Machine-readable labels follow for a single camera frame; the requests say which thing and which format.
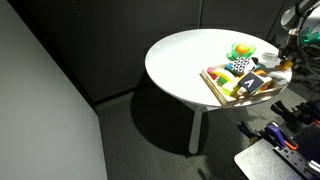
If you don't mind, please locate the yellow banana toy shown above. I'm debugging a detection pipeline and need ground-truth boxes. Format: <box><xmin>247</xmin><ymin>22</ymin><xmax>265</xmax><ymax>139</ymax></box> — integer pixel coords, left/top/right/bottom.
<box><xmin>211</xmin><ymin>68</ymin><xmax>239</xmax><ymax>84</ymax></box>

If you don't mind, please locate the orange fruit toy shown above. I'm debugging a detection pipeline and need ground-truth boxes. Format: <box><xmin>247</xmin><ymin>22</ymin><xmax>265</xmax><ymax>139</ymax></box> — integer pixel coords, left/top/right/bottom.
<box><xmin>234</xmin><ymin>43</ymin><xmax>251</xmax><ymax>55</ymax></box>

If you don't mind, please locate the black letter A soft cube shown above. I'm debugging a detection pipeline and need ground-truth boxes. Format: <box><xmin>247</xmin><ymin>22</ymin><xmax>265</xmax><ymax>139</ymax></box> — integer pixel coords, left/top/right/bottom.
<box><xmin>237</xmin><ymin>71</ymin><xmax>267</xmax><ymax>96</ymax></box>

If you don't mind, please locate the purple clamp with orange trigger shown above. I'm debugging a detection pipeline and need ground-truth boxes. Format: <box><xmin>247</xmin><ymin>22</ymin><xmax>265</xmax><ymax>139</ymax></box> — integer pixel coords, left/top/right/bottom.
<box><xmin>264</xmin><ymin>120</ymin><xmax>299</xmax><ymax>151</ymax></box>

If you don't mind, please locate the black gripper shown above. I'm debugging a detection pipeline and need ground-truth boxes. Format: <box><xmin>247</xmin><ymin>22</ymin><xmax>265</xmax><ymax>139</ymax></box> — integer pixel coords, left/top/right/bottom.
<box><xmin>279</xmin><ymin>42</ymin><xmax>300</xmax><ymax>66</ymax></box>

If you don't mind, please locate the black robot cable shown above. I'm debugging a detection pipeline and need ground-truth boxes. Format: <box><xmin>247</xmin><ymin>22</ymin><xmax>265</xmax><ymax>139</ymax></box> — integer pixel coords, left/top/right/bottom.
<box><xmin>294</xmin><ymin>9</ymin><xmax>320</xmax><ymax>81</ymax></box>

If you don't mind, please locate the black white patterned cube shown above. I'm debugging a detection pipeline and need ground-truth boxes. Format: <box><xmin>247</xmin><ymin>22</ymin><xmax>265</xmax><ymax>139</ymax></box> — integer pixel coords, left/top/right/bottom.
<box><xmin>231</xmin><ymin>56</ymin><xmax>256</xmax><ymax>77</ymax></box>

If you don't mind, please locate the white table leg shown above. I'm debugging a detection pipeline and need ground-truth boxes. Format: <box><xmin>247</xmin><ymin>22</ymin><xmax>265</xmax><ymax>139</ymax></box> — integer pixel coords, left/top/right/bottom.
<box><xmin>188</xmin><ymin>103</ymin><xmax>209</xmax><ymax>155</ymax></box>

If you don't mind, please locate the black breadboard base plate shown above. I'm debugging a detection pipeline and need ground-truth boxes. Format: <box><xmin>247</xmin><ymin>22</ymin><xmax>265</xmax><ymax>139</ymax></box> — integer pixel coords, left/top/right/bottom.
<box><xmin>273</xmin><ymin>123</ymin><xmax>320</xmax><ymax>180</ymax></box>

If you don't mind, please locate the pale yellow block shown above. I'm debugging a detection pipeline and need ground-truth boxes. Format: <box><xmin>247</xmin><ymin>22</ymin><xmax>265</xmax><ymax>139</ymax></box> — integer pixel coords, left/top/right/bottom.
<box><xmin>222</xmin><ymin>81</ymin><xmax>239</xmax><ymax>98</ymax></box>

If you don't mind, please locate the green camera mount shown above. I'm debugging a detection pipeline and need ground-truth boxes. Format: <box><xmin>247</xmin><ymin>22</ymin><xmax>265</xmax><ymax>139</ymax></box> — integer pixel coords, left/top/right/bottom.
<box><xmin>299</xmin><ymin>28</ymin><xmax>320</xmax><ymax>46</ymax></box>

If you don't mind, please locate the wooden toy tray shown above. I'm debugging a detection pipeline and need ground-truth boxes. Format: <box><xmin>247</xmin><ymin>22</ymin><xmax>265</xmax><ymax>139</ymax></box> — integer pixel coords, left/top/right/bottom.
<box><xmin>200</xmin><ymin>61</ymin><xmax>284</xmax><ymax>108</ymax></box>

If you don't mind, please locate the green block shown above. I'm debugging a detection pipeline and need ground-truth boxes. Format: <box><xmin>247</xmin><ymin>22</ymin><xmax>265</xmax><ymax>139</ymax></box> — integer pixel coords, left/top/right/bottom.
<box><xmin>217</xmin><ymin>76</ymin><xmax>229</xmax><ymax>86</ymax></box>

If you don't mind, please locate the purple clamp with black handles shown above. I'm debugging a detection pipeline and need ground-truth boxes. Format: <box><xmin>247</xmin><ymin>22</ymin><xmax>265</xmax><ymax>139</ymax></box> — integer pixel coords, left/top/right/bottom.
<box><xmin>237</xmin><ymin>120</ymin><xmax>264</xmax><ymax>143</ymax></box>

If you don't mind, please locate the green bowl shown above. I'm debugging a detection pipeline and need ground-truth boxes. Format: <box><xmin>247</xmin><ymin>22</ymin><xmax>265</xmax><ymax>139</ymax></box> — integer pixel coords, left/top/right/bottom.
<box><xmin>226</xmin><ymin>42</ymin><xmax>257</xmax><ymax>62</ymax></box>

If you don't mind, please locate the grey metal plate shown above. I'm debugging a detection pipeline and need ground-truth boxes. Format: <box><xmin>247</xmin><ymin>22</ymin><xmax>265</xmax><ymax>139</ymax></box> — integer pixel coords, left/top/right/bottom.
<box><xmin>233</xmin><ymin>139</ymin><xmax>306</xmax><ymax>180</ymax></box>

